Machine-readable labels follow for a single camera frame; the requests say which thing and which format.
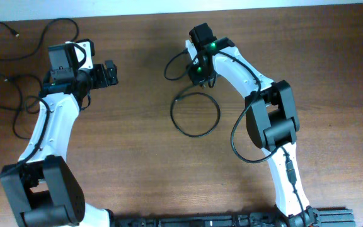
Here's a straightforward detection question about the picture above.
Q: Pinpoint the thin black micro cable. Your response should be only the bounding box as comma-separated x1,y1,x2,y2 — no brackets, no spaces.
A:
169,83,222,139

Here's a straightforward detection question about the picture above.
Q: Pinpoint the thin black USB cable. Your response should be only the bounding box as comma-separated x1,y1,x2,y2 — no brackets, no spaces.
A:
0,18,80,62

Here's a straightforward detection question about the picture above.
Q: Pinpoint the thick black cable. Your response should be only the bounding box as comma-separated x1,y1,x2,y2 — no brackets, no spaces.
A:
0,71,43,140

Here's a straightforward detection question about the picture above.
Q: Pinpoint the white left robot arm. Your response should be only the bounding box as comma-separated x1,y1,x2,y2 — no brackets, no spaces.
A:
1,39,118,226

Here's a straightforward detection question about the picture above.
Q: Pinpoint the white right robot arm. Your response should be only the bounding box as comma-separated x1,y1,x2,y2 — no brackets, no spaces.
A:
186,23,316,226

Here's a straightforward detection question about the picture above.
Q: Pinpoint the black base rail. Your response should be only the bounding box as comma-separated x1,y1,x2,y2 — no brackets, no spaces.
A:
109,207,356,227

